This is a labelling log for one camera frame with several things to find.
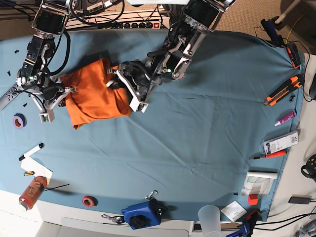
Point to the metal carabiner keys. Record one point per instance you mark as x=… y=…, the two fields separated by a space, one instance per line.
x=115 y=219

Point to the black white marker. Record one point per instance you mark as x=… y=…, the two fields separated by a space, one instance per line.
x=32 y=151

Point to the black zip tie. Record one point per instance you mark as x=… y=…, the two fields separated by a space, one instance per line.
x=56 y=187

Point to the translucent plastic cup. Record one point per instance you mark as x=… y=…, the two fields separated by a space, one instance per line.
x=209 y=218

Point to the small red block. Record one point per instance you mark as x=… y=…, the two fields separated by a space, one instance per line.
x=252 y=199

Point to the white paper note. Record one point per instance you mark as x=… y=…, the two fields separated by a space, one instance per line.
x=29 y=164

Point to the grey remote control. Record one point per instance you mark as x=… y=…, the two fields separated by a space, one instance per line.
x=9 y=96

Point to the red handled screwdriver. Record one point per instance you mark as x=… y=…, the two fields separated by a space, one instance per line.
x=266 y=156

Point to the blue tape measure box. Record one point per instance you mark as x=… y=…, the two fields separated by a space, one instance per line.
x=144 y=215

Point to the silver carabiner clip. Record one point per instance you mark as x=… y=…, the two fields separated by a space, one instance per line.
x=152 y=195

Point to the purple tape roll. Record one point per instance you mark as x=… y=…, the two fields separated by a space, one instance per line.
x=19 y=121

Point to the white roll with booklet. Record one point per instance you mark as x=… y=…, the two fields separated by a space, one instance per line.
x=259 y=183

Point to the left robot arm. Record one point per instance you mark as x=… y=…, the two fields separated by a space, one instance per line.
x=198 y=18

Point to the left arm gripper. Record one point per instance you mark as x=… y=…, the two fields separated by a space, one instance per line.
x=138 y=79

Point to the packaged tool set blister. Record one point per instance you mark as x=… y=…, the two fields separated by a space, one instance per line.
x=280 y=143

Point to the gold AA battery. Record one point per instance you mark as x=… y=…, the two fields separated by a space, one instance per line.
x=29 y=173

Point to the orange black utility knife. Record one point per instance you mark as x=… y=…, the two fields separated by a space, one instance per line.
x=287 y=87

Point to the purple glue tube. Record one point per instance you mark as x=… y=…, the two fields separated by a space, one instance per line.
x=286 y=118

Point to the orange t-shirt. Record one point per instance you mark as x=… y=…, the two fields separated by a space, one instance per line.
x=93 y=100

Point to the white cardboard box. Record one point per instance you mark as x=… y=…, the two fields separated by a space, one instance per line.
x=80 y=228

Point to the red tape roll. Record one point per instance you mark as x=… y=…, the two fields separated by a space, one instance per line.
x=89 y=201

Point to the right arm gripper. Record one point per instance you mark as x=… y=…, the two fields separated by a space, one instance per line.
x=50 y=97

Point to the white card packet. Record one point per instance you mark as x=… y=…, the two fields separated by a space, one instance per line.
x=233 y=211

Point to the blue clamp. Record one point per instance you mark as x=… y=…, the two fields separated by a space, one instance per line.
x=246 y=229

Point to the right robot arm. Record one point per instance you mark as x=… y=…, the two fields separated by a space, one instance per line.
x=35 y=78

